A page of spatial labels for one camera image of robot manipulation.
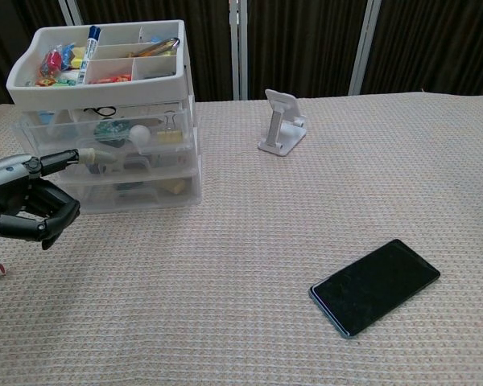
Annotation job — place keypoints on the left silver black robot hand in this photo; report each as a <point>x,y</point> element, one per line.
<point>8,169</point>

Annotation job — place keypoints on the clear drawer with white ball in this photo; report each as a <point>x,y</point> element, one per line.
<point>64,130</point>

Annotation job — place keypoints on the clear drawer with yellow block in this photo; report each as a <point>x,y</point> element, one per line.
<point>96,197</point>

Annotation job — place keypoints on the white plastic drawer organizer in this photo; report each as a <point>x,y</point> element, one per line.
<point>98,90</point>

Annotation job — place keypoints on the yellow green snack packet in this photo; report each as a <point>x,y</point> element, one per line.
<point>54,81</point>

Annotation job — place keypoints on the green patterned packet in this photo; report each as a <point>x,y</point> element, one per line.
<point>110,129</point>

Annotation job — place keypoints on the red wrapped candy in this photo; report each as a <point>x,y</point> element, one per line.
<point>51,60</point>

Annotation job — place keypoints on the yellow wrapped candy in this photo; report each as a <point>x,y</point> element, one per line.
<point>78,56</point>

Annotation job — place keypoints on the red snack packet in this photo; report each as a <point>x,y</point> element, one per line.
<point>109,78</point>

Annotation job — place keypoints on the small white ball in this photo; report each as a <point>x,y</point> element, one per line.
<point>140,135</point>

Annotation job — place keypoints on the blue capped whiteboard marker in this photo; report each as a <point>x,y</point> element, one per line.
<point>89,52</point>

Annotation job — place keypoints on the gold binder clip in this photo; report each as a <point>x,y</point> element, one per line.
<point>170,136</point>

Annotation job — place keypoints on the beige woven tablecloth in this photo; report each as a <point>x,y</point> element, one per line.
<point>233,249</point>

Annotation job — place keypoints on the white folding phone stand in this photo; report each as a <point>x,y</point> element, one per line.
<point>274,128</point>

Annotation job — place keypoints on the black smartphone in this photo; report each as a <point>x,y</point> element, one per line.
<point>374,287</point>

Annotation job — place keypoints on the white screen frame post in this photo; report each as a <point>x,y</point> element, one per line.
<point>67,12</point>
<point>237,48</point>
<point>364,44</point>

